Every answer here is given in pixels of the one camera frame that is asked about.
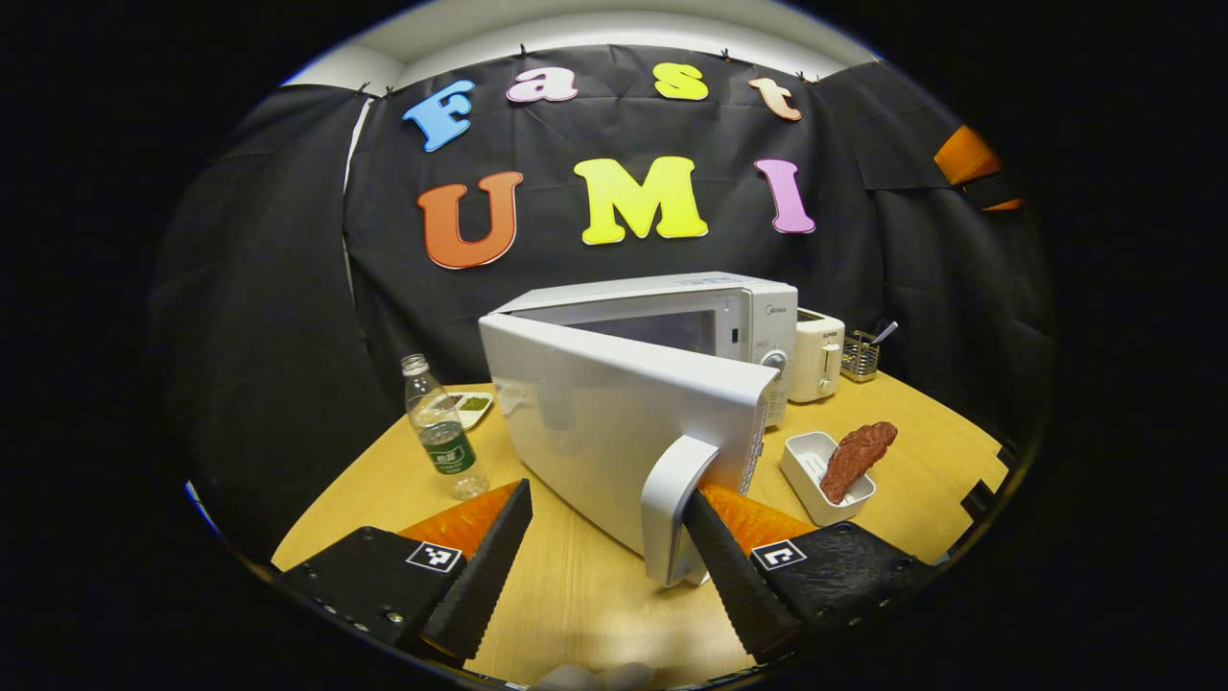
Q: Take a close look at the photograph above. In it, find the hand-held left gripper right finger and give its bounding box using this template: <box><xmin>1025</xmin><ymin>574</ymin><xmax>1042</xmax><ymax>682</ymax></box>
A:
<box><xmin>681</xmin><ymin>483</ymin><xmax>936</xmax><ymax>665</ymax></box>

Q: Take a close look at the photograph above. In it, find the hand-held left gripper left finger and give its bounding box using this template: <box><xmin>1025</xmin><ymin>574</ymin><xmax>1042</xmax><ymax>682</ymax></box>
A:
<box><xmin>278</xmin><ymin>478</ymin><xmax>534</xmax><ymax>663</ymax></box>

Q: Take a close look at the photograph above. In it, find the brown meat piece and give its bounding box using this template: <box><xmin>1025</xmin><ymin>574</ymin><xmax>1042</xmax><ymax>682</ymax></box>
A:
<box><xmin>819</xmin><ymin>421</ymin><xmax>899</xmax><ymax>506</ymax></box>

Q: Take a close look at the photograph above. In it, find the white microwave oven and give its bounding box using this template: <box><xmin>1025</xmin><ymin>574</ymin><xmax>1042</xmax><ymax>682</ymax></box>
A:
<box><xmin>478</xmin><ymin>272</ymin><xmax>800</xmax><ymax>588</ymax></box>

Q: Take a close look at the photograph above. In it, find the clear plastic bottle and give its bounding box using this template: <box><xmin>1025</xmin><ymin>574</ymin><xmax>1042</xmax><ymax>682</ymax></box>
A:
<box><xmin>401</xmin><ymin>353</ymin><xmax>490</xmax><ymax>501</ymax></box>

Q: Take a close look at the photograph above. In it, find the white plastic tray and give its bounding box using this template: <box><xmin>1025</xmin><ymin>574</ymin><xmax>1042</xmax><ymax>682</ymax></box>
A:
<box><xmin>780</xmin><ymin>431</ymin><xmax>877</xmax><ymax>527</ymax></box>

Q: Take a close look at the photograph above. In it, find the small white sauce dish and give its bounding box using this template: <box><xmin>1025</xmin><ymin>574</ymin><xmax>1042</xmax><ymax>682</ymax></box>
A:
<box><xmin>446</xmin><ymin>391</ymin><xmax>495</xmax><ymax>431</ymax></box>

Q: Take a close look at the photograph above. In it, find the white toaster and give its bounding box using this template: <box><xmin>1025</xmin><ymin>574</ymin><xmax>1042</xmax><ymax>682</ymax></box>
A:
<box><xmin>789</xmin><ymin>308</ymin><xmax>847</xmax><ymax>404</ymax></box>

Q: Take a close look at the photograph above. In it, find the wire utensil holder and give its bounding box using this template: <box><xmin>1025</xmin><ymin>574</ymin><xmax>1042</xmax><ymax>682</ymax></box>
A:
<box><xmin>841</xmin><ymin>329</ymin><xmax>882</xmax><ymax>384</ymax></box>

